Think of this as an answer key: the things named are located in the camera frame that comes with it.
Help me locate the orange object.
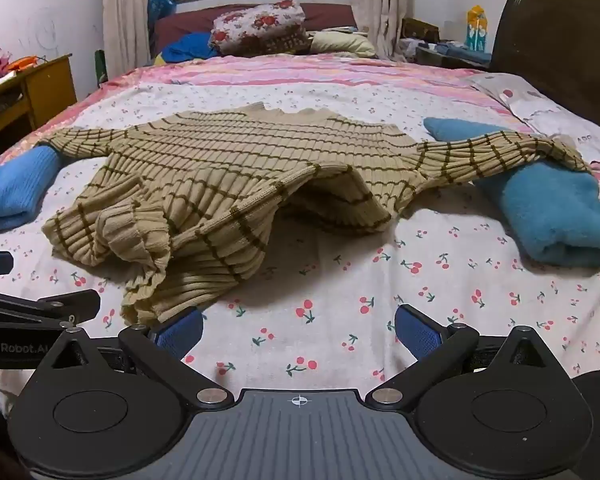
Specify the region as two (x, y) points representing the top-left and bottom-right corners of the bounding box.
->
(7, 56), (47, 72)

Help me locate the blue folded cloth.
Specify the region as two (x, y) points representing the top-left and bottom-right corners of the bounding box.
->
(0, 145), (63, 241)

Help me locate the white cherry-print bed sheet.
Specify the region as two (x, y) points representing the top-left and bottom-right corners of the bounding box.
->
(0, 80), (600, 397)

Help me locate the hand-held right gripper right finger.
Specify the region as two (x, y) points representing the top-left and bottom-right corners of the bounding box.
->
(364, 304), (572, 410)

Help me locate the maroon bed cover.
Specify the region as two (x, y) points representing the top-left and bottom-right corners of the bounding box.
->
(152, 2), (359, 59)

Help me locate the cluttered nightstand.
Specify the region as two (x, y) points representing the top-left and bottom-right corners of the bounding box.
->
(400, 17), (494, 69)

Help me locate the dark wooden headboard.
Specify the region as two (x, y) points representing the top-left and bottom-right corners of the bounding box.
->
(489, 0), (600, 137)

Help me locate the beige striped knit sweater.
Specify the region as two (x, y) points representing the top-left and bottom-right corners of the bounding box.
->
(41, 102), (592, 327)

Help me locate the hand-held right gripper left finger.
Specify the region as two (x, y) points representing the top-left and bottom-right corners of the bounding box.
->
(36, 306), (236, 410)

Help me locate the cream pillow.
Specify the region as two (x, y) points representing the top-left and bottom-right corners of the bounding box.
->
(309, 31), (379, 59)

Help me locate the wooden desk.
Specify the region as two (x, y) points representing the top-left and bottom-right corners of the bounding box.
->
(0, 54), (79, 159)

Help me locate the teal folded fleece cloth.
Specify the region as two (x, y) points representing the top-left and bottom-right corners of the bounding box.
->
(423, 117), (600, 268)

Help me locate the blue and yellow clothing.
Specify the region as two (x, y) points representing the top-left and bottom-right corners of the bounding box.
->
(159, 32), (222, 64)

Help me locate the white printed pillow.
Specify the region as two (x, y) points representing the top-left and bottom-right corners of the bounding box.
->
(472, 72), (600, 167)

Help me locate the yellow and blue carton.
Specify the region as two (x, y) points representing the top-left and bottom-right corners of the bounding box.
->
(465, 5), (492, 52)

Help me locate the blue bag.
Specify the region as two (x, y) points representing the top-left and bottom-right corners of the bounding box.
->
(147, 0), (177, 27)

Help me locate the floral red white pillow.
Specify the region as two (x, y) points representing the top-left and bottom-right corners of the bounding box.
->
(209, 1), (312, 57)

